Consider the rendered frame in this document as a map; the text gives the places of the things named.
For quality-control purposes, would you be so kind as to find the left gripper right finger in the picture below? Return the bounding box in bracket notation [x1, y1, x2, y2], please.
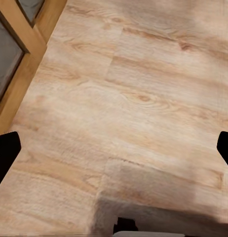
[217, 131, 228, 164]

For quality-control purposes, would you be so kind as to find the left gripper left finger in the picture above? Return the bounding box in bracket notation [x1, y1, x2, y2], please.
[0, 131, 21, 183]

